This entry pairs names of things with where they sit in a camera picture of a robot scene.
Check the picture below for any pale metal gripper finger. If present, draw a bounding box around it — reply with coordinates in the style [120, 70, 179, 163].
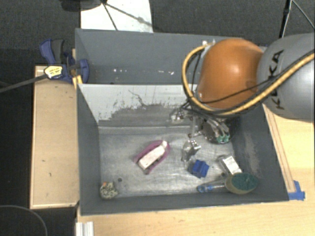
[181, 141, 193, 163]
[188, 138, 202, 157]

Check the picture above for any blue block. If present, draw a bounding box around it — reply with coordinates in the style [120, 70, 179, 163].
[188, 159, 210, 179]

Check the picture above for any white small bottle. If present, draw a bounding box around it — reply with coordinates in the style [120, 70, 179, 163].
[137, 140, 168, 170]

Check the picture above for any silver and white packet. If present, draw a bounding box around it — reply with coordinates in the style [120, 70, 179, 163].
[217, 154, 243, 176]

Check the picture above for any purple curved tray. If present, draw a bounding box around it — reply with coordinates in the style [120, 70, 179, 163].
[132, 139, 171, 175]

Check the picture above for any grey metal bin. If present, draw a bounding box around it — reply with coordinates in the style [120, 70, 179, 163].
[74, 28, 290, 216]

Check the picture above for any green round scrub pad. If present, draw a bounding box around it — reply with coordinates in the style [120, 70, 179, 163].
[224, 172, 260, 195]

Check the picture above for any pale wood board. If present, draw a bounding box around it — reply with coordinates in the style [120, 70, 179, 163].
[29, 65, 81, 210]

